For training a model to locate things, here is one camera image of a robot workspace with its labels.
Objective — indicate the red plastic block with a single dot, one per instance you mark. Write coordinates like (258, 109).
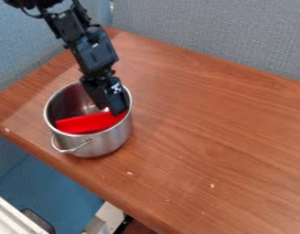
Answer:
(90, 123)

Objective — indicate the stainless steel pot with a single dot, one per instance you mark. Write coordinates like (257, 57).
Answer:
(71, 102)

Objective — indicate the white box with black base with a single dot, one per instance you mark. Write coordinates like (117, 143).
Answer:
(16, 222)

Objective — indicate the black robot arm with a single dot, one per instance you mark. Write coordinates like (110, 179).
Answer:
(73, 18)

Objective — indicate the grey table leg bracket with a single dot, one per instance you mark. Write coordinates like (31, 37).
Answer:
(106, 220)

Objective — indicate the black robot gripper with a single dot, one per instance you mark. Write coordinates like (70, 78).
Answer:
(97, 56)

